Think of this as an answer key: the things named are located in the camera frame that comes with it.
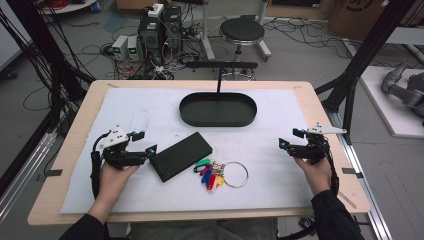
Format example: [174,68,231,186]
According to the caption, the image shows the hand-held gripper black cable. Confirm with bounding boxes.
[90,131,112,200]
[321,138,340,198]

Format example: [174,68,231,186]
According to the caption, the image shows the black frame strut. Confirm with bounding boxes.
[314,0,418,145]
[0,0,96,136]

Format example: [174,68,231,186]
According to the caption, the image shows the person's legs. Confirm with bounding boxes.
[128,217,279,240]

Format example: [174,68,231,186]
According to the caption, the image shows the right hand-held gripper black cable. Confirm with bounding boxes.
[321,138,340,198]

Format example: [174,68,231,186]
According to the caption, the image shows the black wallet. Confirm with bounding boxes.
[148,131,214,184]

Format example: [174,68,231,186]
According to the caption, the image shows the white power adapter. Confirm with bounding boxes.
[147,3,165,19]

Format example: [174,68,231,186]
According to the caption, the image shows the grey bench power supply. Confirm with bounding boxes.
[111,35,130,62]
[127,35,141,62]

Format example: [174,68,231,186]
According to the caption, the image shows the black round stool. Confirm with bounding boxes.
[218,14,273,81]

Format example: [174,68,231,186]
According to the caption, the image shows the person's left hand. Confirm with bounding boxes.
[98,162,140,203]

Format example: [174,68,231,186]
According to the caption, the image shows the cardboard box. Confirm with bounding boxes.
[327,0,388,42]

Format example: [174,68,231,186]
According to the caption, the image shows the key ring with coloured tags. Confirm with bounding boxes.
[192,157,250,195]

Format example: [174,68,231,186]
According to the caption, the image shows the black tape piece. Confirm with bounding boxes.
[341,167,365,180]
[35,168,64,183]

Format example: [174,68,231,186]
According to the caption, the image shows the left hand-held gripper black cable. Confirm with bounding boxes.
[90,131,112,200]

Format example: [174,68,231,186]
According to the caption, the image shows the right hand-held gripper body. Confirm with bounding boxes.
[287,122,348,166]

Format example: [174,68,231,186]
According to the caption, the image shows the black computer tower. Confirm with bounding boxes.
[162,5,183,52]
[137,12,165,66]

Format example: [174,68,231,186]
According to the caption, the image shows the black oval tray with hanger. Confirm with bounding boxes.
[178,60,260,128]

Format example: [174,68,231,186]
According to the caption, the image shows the white platform board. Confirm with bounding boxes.
[359,65,424,140]

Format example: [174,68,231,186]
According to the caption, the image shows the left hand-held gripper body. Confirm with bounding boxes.
[98,125,150,171]

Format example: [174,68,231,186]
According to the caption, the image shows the light brown tape strip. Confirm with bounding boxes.
[338,191,358,210]

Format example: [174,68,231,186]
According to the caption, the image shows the white table mat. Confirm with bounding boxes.
[60,87,315,215]

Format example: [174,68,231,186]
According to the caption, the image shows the person's right hand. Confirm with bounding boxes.
[293,155,334,196]

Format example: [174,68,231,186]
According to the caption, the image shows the aluminium rail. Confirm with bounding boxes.
[0,129,58,224]
[327,109,394,240]

